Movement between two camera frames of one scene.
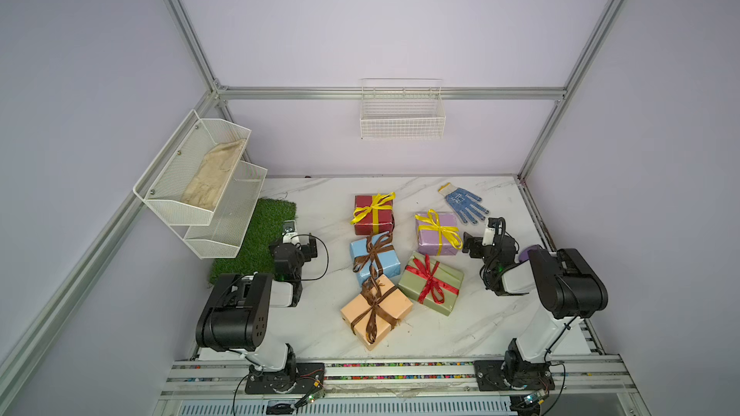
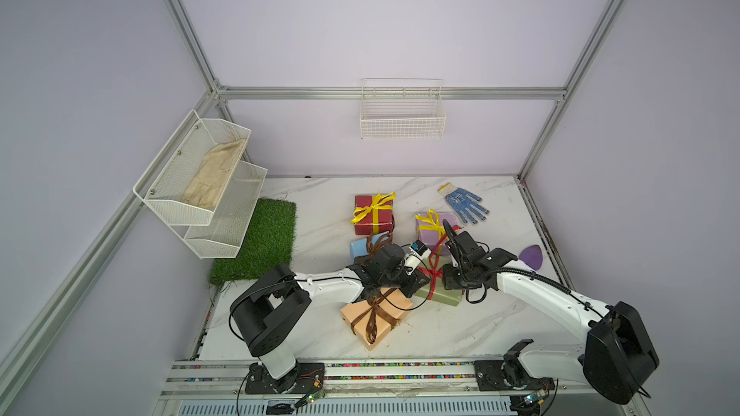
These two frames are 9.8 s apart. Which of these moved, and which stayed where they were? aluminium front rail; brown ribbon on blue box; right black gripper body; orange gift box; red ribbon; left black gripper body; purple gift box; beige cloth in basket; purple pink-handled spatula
Moved: left black gripper body; red ribbon; right black gripper body
Stayed: purple gift box; brown ribbon on blue box; orange gift box; beige cloth in basket; purple pink-handled spatula; aluminium front rail
